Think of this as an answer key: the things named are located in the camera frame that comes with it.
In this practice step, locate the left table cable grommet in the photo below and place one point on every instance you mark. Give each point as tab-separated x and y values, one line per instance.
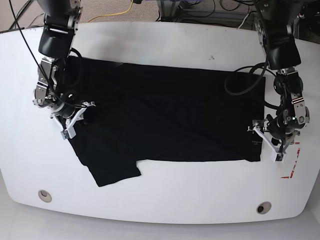
45	196

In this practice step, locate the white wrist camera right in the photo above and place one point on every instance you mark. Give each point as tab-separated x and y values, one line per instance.
68	133

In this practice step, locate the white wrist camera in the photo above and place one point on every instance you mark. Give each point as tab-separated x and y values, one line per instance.
278	156
68	133

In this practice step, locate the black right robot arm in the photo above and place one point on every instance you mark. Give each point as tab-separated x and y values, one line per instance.
54	90

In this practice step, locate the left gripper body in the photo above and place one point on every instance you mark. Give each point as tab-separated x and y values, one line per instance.
279	144

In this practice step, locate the black t-shirt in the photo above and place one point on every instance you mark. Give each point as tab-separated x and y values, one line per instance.
145	112

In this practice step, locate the right table cable grommet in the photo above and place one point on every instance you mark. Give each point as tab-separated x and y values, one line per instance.
263	208

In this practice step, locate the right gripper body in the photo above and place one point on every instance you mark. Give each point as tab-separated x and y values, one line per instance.
67	115

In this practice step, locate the table cable grommet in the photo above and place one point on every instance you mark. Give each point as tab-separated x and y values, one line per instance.
263	208
45	196

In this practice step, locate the red tape rectangle marking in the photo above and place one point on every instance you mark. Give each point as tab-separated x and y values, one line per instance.
297	144

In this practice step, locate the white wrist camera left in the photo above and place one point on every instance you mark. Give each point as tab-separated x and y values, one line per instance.
278	156

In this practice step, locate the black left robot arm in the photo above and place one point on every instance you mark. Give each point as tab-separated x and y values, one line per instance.
275	27

